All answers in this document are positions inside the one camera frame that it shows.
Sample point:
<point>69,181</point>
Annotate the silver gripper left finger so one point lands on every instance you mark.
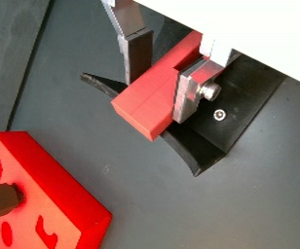
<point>133,36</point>

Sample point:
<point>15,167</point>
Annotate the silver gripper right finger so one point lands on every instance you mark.
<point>195,79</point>

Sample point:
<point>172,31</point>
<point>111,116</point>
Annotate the red double-square object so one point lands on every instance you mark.
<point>146,102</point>

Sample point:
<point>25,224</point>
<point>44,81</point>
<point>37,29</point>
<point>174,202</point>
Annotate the red shape-sorting board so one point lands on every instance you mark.
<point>60,216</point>

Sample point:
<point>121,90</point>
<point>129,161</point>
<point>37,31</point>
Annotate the black curved holder stand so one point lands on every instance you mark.
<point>203,138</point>

